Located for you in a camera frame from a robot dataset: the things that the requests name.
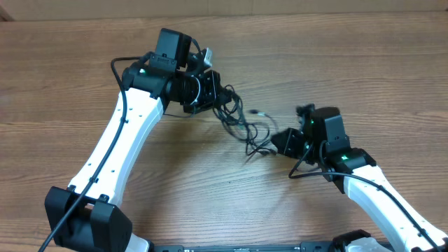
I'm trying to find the black cable bundle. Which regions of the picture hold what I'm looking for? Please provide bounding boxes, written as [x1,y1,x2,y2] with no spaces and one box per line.
[212,84,281,164]

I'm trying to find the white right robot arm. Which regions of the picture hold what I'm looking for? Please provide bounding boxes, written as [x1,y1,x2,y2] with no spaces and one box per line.
[271,104,447,251]

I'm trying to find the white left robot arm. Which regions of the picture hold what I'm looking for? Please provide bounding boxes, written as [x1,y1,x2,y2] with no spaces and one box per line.
[44,28,231,251]

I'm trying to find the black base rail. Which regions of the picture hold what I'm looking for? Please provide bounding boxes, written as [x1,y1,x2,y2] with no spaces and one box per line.
[150,241,332,252]

